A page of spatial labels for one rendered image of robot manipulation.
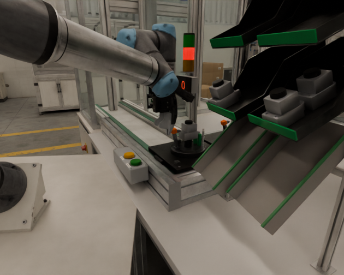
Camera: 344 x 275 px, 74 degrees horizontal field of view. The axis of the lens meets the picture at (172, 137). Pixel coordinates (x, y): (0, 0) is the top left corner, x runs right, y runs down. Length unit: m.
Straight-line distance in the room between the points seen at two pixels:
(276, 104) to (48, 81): 5.74
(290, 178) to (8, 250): 0.72
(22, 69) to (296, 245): 8.62
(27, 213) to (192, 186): 0.50
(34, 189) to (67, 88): 5.28
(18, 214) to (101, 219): 0.23
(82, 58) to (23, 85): 8.45
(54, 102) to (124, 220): 5.45
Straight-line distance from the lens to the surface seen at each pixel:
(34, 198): 0.81
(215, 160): 0.70
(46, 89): 6.04
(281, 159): 0.62
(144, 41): 0.68
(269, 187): 0.59
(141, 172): 0.83
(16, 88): 8.93
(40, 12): 0.41
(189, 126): 0.86
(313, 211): 0.89
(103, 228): 0.74
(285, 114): 0.48
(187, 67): 1.04
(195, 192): 0.79
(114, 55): 0.49
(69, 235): 0.75
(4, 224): 0.84
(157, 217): 0.75
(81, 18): 1.55
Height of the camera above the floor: 1.33
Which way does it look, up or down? 20 degrees down
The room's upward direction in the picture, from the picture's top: straight up
